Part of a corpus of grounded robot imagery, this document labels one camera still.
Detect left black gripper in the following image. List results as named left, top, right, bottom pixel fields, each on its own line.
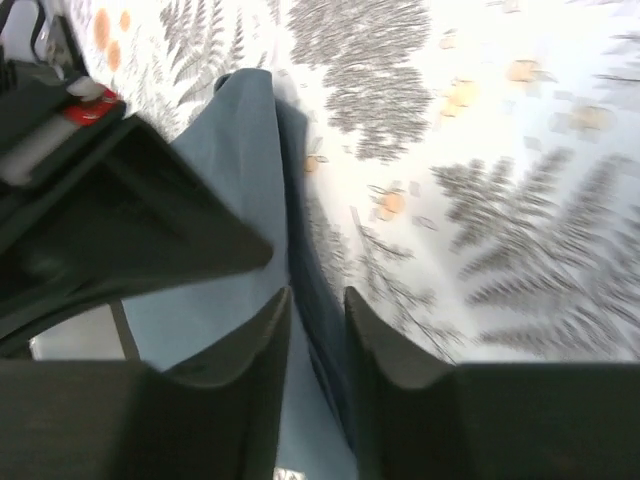
left=0, top=14, right=86, bottom=161

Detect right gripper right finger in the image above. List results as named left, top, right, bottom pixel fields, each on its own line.
left=344, top=288, right=639, bottom=479

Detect floral table mat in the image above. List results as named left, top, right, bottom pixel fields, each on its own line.
left=62, top=1, right=639, bottom=361

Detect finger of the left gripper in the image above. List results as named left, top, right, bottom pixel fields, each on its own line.
left=1, top=113, right=273, bottom=345

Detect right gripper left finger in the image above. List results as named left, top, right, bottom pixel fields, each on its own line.
left=1, top=288, right=291, bottom=479

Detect blue grey t shirt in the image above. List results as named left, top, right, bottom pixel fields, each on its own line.
left=124, top=69, right=358, bottom=479

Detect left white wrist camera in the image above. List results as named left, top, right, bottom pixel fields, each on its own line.
left=1, top=82, right=126, bottom=189

